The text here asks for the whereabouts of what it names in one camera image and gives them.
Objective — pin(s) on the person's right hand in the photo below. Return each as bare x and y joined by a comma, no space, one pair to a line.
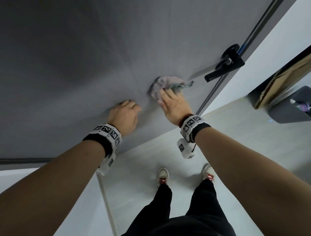
176,108

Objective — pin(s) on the person's left hand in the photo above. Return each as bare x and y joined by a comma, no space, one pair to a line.
125,116

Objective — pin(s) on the grey cleaning cloth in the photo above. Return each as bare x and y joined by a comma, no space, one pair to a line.
162,83

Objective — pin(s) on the grey door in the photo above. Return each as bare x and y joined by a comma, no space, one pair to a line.
85,60

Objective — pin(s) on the person's right forearm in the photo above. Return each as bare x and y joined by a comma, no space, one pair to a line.
257,180

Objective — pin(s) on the person's left forearm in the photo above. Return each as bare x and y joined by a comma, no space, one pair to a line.
48,189

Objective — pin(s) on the black white marker wristband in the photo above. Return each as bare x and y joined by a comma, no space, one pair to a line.
102,138
196,126

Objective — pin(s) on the blue film latch plate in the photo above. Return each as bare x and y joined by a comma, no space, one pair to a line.
242,46

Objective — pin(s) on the black bin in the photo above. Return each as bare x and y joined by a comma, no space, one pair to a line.
284,114

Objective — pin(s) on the black clothing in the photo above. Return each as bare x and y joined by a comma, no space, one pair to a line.
201,214

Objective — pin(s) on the colourful packet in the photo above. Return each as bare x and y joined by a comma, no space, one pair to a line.
303,107

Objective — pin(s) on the wooden table with black frame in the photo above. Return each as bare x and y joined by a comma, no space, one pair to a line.
279,85

